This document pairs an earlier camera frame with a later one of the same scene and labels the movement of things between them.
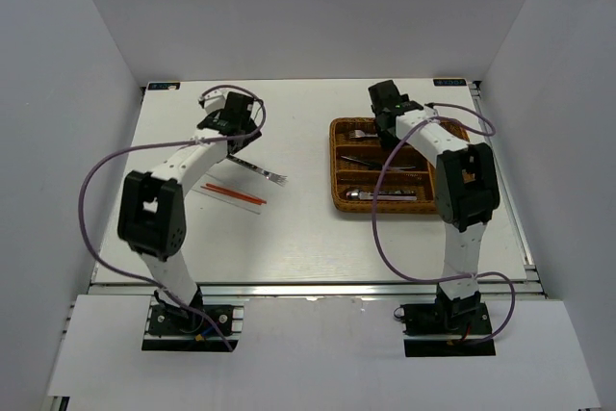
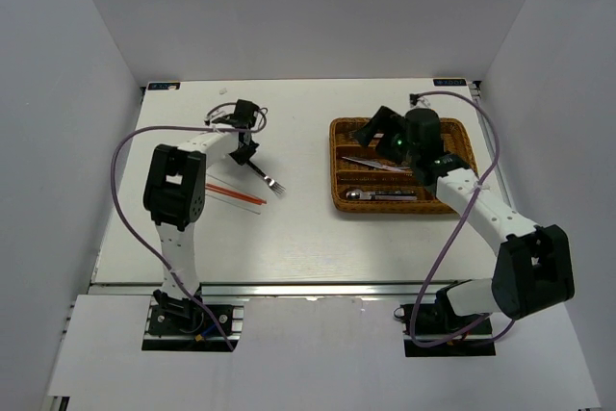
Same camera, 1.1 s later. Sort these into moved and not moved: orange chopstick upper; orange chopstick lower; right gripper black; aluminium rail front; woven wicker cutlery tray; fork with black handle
Moved: fork with black handle; right gripper black
Not moved: orange chopstick lower; woven wicker cutlery tray; aluminium rail front; orange chopstick upper
